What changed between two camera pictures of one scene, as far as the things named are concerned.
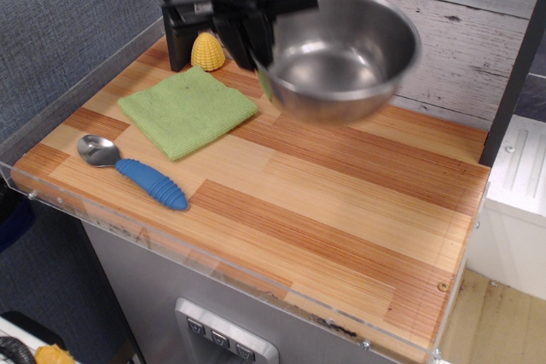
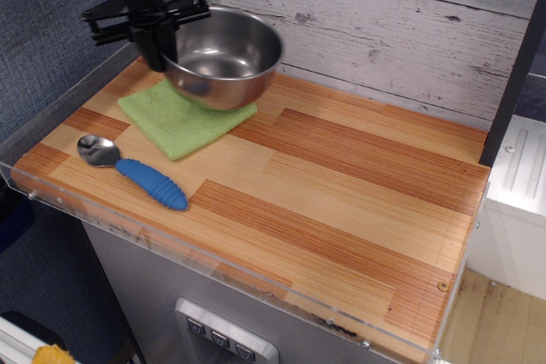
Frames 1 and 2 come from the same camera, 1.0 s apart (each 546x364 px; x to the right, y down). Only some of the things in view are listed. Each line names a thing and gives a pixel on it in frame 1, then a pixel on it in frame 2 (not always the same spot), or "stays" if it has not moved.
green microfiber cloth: [182, 113] stays
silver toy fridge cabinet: [182, 311] stays
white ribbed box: [509, 243] stays
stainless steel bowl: [340, 61] → [227, 60]
